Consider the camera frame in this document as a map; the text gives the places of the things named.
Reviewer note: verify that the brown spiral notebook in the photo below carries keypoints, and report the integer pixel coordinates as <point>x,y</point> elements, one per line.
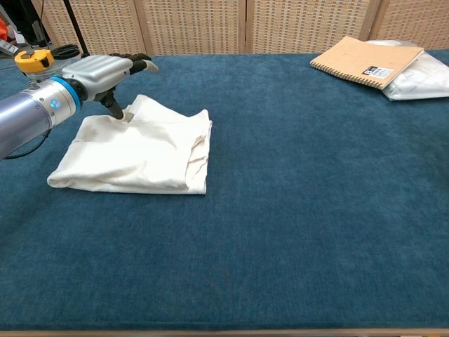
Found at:
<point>365,58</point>

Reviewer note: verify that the yellow tape measure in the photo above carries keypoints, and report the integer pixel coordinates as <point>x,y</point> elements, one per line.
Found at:
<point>35,61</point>

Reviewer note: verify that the wooden lattice folding screen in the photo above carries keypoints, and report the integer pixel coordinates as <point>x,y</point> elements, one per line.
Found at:
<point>196,24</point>

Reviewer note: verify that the white T-shirt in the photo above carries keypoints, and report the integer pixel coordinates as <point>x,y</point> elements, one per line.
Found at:
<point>140,154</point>

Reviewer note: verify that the blue table cover cloth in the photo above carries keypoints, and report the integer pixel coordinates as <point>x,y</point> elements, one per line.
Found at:
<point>280,210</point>

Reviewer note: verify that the white cloth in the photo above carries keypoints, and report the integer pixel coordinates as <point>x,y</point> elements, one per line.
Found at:
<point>417,84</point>

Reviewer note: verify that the black tripod stand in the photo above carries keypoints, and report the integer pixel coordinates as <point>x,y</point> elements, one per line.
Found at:
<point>75,28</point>

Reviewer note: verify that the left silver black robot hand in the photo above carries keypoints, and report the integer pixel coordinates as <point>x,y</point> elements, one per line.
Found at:
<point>98,73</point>

